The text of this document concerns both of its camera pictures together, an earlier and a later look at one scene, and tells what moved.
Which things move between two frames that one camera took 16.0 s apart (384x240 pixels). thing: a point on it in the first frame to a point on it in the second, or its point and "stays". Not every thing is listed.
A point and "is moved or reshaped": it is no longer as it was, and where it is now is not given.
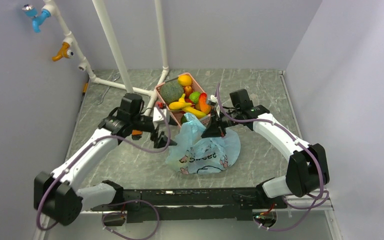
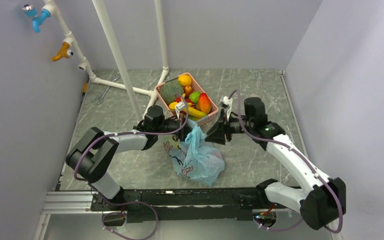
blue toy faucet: [30, 12] stays
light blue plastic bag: [191, 153] is moved or reshaped
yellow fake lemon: [185, 80] stays
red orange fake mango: [205, 107] stays
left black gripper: [162, 141] to [185, 131]
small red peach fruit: [188, 90] stays
